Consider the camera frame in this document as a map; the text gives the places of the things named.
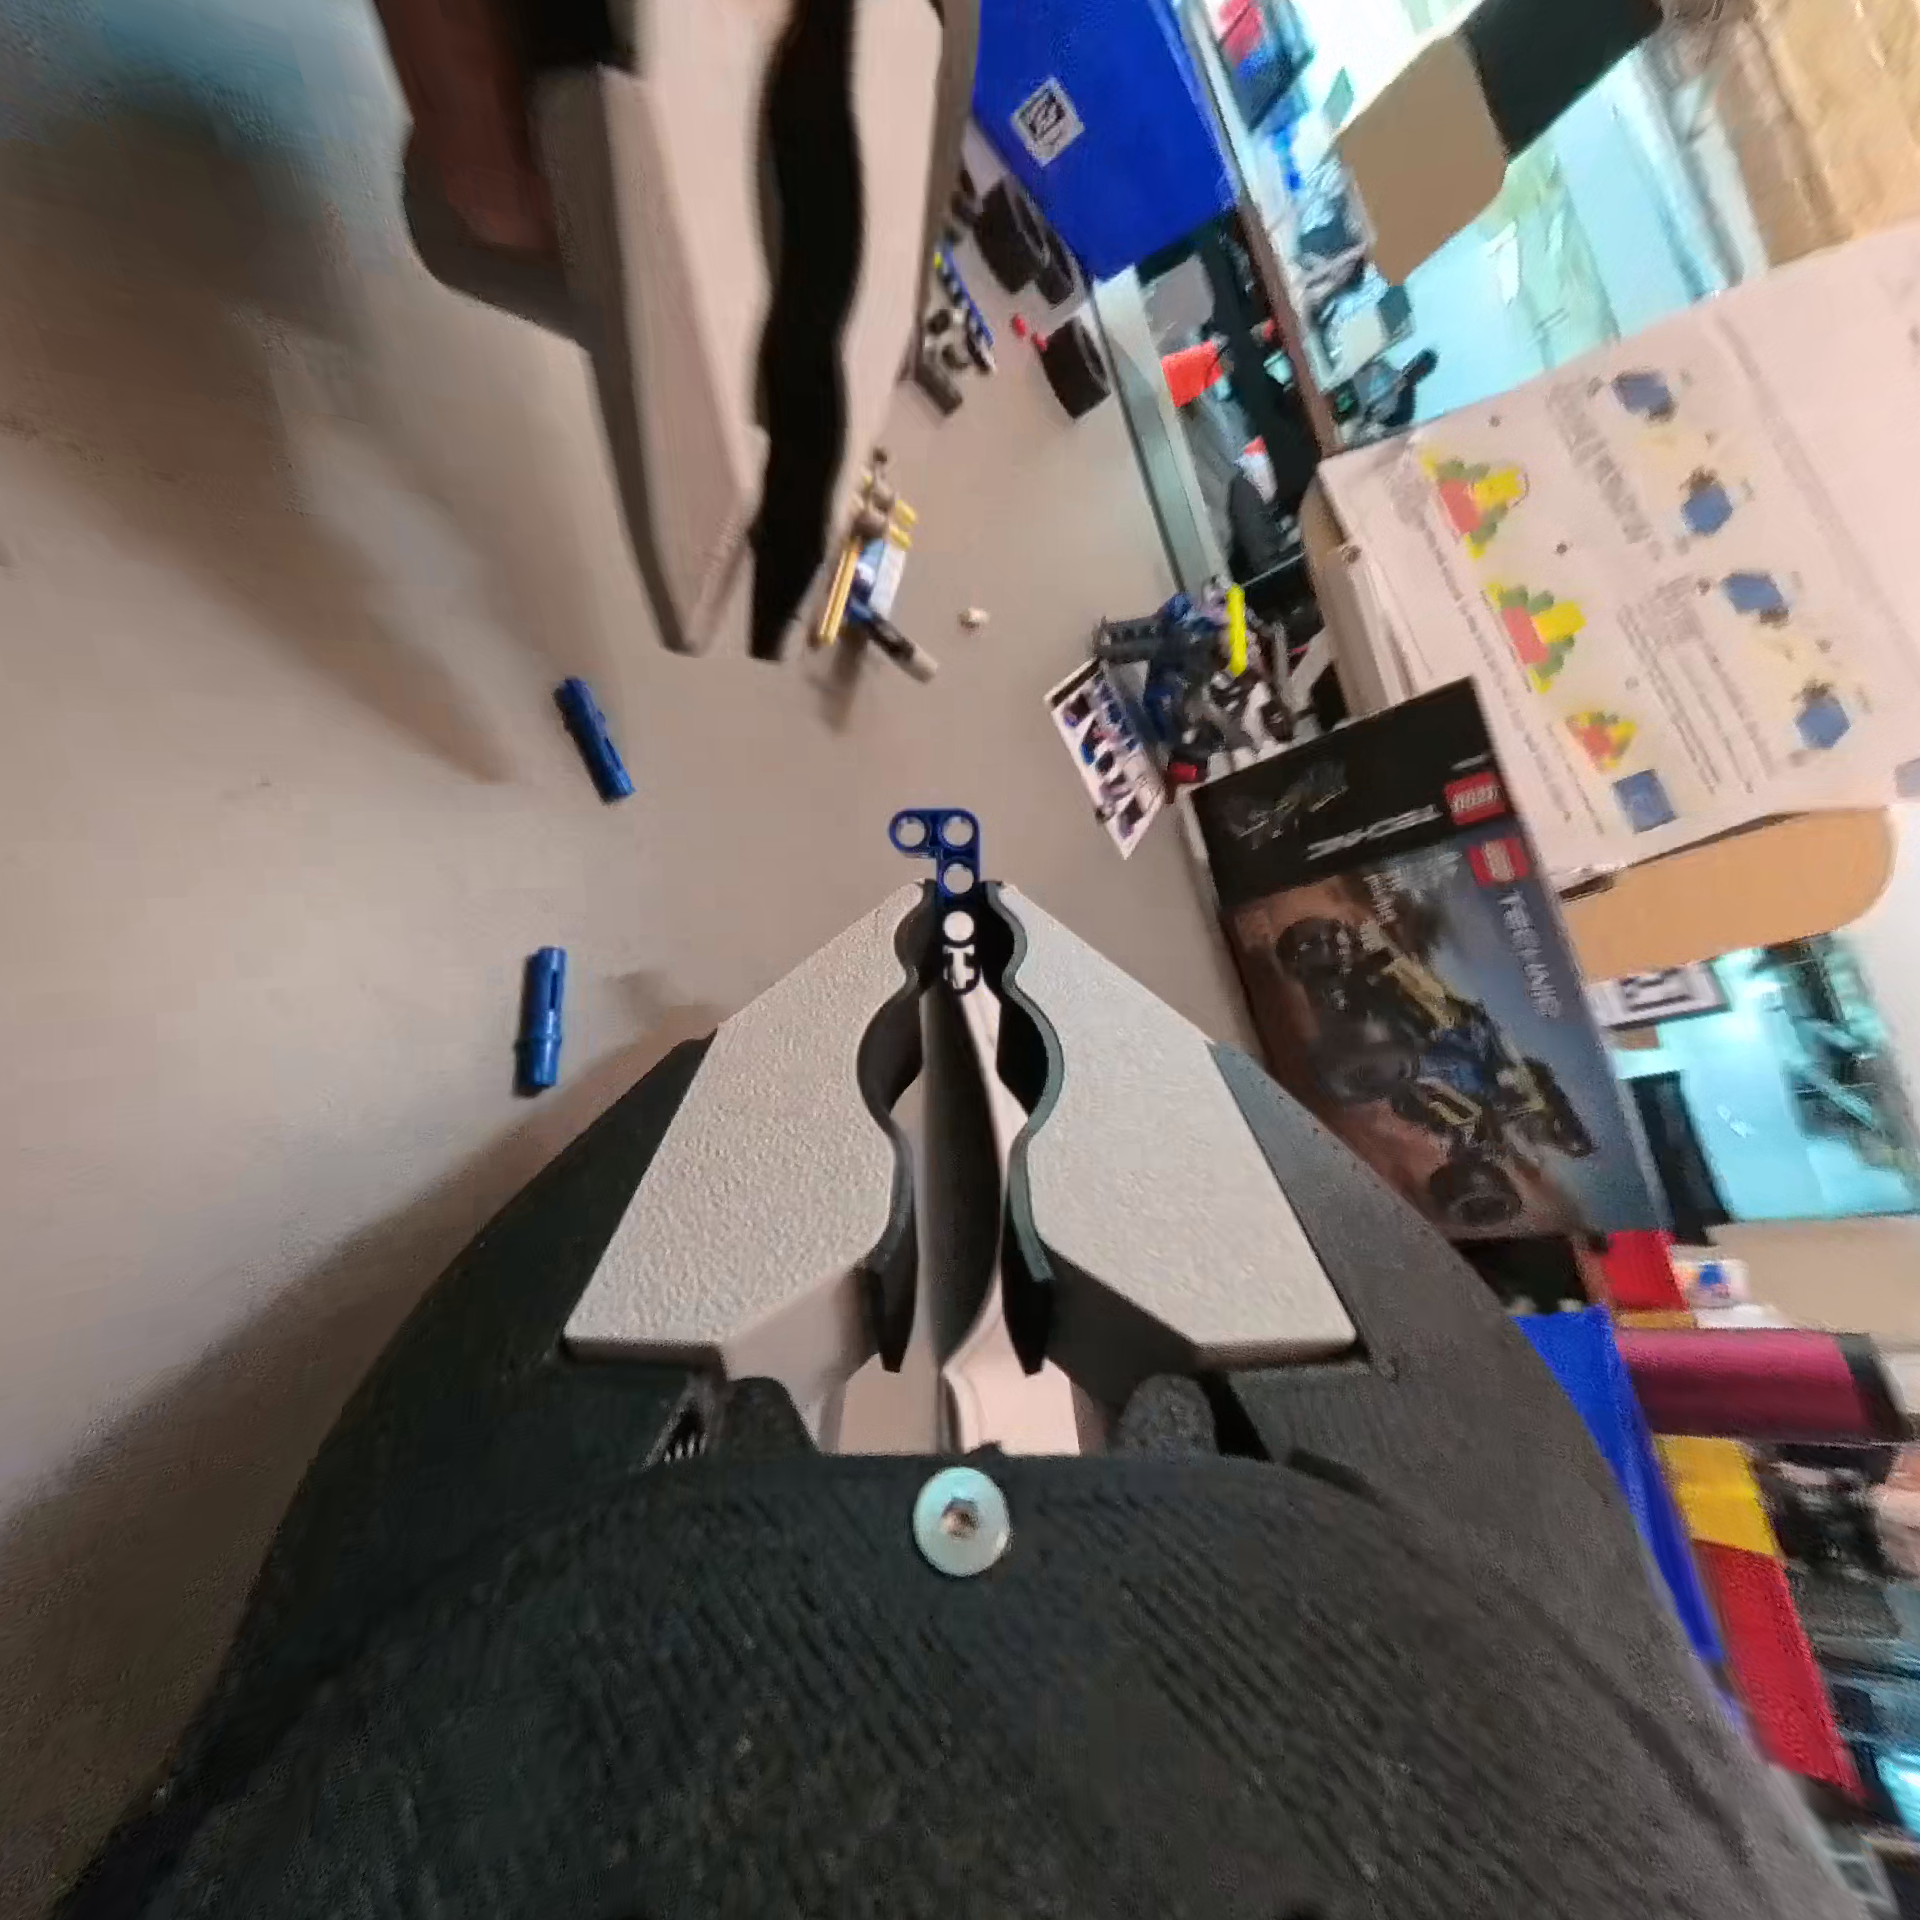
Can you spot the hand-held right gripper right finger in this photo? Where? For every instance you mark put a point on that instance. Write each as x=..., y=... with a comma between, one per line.
x=1170, y=1184

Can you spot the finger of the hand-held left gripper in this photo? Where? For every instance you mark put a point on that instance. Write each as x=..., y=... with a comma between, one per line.
x=678, y=299
x=899, y=180

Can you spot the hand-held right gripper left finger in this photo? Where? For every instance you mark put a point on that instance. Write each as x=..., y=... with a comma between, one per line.
x=750, y=1184

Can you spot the blue lego pin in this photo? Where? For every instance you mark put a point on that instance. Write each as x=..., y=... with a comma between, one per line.
x=538, y=1021
x=590, y=736

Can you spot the blue angled lego beam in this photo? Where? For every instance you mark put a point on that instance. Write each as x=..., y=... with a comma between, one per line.
x=954, y=863

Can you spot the black lego wheel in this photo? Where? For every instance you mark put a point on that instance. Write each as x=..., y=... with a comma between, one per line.
x=1075, y=371
x=1010, y=233

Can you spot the cluster of loose lego pieces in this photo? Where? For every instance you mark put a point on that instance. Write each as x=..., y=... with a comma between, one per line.
x=950, y=322

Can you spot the dark lego set box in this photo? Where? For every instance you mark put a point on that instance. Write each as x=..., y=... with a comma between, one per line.
x=1397, y=960

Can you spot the small yellow blue lego assembly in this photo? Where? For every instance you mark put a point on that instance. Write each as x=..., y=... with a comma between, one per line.
x=871, y=579

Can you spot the lego sticker sheet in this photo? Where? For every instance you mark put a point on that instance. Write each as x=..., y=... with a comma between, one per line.
x=1110, y=759

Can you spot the partly built lego vehicle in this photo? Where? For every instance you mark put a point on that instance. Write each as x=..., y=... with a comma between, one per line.
x=1203, y=670

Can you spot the blue plastic bin white label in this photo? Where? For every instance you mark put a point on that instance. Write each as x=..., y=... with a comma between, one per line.
x=1097, y=135

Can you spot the cardboard box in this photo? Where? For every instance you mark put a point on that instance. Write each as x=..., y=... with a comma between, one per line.
x=1416, y=163
x=1724, y=897

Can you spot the maroon panel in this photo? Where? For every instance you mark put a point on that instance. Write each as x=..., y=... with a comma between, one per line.
x=1756, y=1378

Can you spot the red and yellow box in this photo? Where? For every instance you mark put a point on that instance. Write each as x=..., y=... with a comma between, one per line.
x=1756, y=1592

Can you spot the printed paper sheet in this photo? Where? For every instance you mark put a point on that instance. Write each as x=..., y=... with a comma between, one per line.
x=1649, y=571

